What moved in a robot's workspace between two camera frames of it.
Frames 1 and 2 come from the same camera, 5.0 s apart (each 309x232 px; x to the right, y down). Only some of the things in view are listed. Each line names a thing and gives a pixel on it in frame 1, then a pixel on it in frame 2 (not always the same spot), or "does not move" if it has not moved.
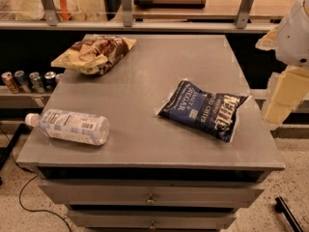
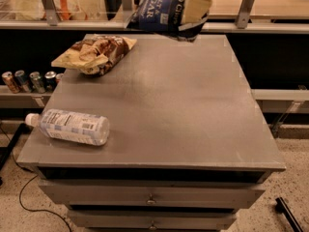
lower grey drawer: x=152 y=220 does not move
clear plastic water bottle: x=70 y=126 does not move
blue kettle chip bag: x=211 y=113 to x=161 y=11
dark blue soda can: x=49 y=80 does not move
